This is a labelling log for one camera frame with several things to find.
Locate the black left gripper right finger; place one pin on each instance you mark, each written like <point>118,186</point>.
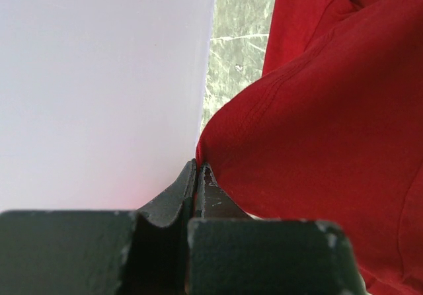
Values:
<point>230,252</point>

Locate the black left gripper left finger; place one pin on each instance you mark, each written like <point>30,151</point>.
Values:
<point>139,251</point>

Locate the dark red t shirt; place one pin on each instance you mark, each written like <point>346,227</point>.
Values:
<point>333,131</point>

